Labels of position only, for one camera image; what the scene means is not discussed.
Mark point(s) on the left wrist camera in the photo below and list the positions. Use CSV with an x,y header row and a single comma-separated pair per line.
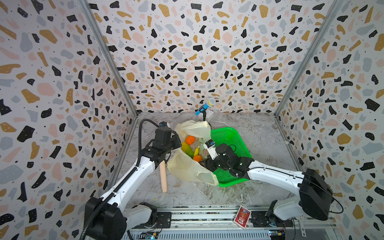
x,y
164,134

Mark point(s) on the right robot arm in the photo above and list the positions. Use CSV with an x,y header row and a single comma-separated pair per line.
x,y
312,196

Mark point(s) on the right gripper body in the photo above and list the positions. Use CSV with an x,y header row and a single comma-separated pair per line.
x,y
218,159

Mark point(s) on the blue toy microphone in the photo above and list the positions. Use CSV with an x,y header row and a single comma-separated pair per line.
x,y
209,103

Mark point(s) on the yellow toy banana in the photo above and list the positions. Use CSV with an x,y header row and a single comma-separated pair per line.
x,y
197,151

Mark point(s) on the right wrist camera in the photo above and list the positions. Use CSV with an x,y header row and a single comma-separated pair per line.
x,y
210,146

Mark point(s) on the yellow-green toy mango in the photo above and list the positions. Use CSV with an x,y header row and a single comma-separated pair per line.
x,y
187,150

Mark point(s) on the white cardboard box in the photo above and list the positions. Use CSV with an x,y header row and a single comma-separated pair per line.
x,y
209,114

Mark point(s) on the green plastic basket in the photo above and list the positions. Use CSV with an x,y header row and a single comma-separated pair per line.
x,y
232,138

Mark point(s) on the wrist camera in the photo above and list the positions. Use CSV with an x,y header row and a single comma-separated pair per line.
x,y
164,134
210,146

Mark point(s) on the beige toy microphone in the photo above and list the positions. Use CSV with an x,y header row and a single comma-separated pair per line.
x,y
163,176

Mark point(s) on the yellow plastic bag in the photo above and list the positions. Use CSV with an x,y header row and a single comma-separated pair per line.
x,y
185,168

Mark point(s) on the orange toy fruit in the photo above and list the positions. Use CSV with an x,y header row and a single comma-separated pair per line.
x,y
197,158
190,140

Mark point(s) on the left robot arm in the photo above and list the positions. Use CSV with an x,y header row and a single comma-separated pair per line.
x,y
105,217

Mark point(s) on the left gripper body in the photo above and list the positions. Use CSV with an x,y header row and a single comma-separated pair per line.
x,y
174,143

